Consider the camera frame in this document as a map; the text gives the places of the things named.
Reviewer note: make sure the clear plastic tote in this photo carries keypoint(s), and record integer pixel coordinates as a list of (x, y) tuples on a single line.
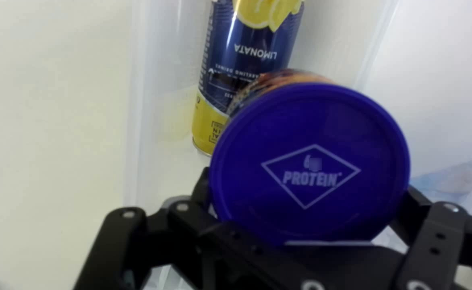
[(412, 56)]

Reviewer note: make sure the blue lidded tin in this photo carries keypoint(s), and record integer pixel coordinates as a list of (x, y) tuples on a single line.
[(306, 160)]

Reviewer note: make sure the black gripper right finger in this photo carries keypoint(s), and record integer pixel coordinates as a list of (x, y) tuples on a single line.
[(438, 237)]

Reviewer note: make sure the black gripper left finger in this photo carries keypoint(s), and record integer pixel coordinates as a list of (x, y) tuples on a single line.
[(132, 243)]

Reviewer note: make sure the yellow blue lemonade can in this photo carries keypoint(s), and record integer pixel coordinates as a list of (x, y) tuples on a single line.
[(243, 39)]

